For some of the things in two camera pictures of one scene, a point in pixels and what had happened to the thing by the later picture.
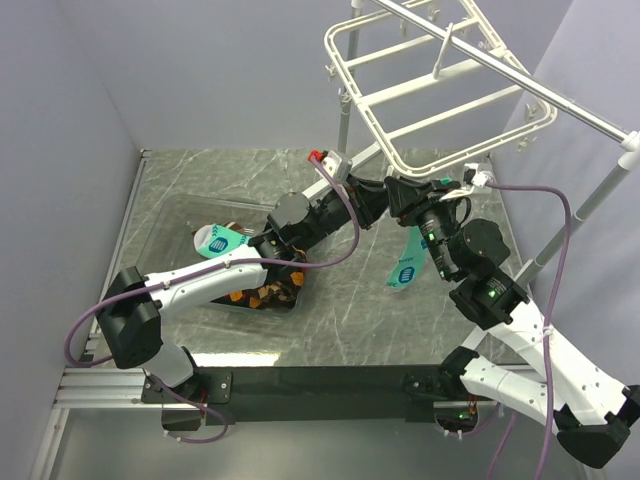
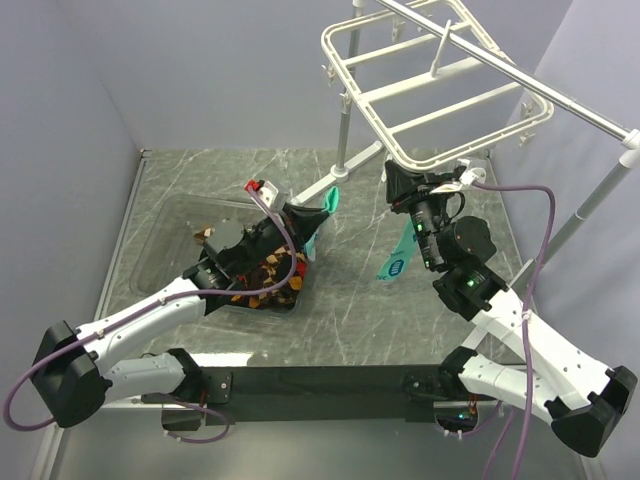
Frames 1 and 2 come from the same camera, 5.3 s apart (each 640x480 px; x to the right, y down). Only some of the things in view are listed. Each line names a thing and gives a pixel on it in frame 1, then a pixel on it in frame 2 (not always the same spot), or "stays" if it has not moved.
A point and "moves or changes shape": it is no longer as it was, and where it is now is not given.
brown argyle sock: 279,292 stays
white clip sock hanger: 434,85 stays
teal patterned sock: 411,260 moves or changes shape
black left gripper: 369,199 to 302,223
